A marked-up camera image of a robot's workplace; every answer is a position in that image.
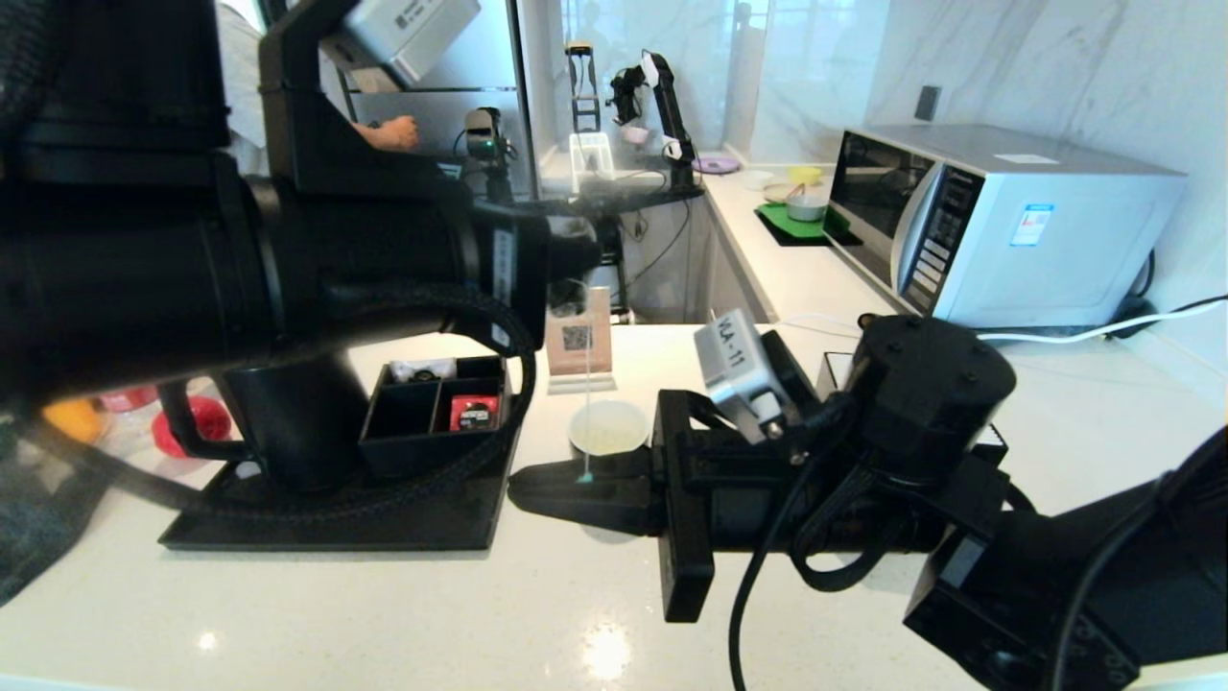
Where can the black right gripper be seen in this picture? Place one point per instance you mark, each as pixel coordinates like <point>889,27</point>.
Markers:
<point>729,499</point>

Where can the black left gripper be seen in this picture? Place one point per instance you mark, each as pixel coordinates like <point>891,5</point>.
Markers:
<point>513,269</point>

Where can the black electric kettle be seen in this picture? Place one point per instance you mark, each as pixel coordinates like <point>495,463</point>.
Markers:
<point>288,422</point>

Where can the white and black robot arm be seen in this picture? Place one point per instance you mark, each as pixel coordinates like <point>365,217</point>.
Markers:
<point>667,106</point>

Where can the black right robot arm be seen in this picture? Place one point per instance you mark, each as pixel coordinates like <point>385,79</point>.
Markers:
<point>1055,557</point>

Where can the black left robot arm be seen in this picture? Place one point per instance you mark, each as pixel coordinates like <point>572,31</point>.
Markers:
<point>144,240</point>

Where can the red packaged item with label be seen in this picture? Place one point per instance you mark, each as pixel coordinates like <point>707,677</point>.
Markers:
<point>474,413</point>

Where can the black mug white inside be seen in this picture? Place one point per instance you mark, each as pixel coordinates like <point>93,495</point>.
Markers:
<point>609,427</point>

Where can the black robot stand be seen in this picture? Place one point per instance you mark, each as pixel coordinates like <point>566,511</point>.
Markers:
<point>633,197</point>

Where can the QR code sign stand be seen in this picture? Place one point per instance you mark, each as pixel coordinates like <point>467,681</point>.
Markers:
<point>580,355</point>

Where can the white dish rack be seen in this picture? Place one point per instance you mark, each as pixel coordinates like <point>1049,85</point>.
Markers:
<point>595,142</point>

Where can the purple plate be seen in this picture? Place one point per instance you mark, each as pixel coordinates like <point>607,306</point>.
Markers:
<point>715,164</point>

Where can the white bowl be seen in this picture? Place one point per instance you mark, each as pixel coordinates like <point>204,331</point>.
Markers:
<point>757,178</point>

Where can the green mat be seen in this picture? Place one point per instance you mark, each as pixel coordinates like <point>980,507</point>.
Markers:
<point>782,225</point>

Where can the beige plate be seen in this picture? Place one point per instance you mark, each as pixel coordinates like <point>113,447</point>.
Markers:
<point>775,193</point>

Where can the white wrapped packet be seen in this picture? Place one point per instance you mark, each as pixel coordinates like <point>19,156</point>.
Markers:
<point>422,369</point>

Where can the grey refrigerator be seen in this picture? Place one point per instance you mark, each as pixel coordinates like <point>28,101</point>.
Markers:
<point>451,106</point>

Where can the black compartment organizer box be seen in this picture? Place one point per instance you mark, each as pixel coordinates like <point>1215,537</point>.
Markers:
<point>413,415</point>

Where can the grey bowl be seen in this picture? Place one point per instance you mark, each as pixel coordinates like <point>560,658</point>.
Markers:
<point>806,204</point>

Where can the black serving tray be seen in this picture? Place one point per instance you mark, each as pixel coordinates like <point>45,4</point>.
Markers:
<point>384,528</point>

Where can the yellow bowl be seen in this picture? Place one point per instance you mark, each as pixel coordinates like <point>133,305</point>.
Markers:
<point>804,175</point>

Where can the person in grey t-shirt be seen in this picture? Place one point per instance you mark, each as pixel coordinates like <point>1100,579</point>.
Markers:
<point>389,132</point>

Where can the black tissue box white lid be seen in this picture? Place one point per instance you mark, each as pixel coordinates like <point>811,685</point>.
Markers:
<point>835,369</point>

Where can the red toy apple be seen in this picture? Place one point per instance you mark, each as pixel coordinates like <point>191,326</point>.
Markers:
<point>197,422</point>

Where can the silver microwave oven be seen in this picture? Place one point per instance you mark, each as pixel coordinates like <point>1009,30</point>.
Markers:
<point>1055,221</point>

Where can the orange toy corn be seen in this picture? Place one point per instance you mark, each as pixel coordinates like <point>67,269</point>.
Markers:
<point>67,417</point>

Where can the black ladder-shaped frame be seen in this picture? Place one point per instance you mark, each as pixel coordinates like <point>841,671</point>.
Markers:
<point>579,51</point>

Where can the grey wall socket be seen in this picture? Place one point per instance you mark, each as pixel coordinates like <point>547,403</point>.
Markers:
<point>926,105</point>

